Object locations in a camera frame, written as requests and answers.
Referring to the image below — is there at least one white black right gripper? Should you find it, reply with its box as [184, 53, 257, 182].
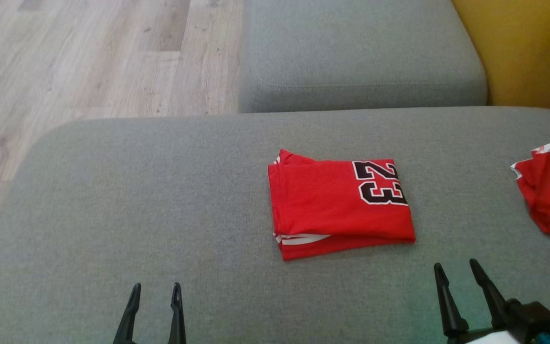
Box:
[433, 258, 526, 344]

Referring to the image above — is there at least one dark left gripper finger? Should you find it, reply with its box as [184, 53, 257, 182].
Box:
[168, 281, 188, 344]
[112, 282, 142, 344]

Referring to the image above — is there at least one red white basketball jersey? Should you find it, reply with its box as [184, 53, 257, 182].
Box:
[267, 148, 417, 262]

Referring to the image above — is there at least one yellow sofa backrest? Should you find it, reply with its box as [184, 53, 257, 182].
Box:
[451, 0, 550, 118]

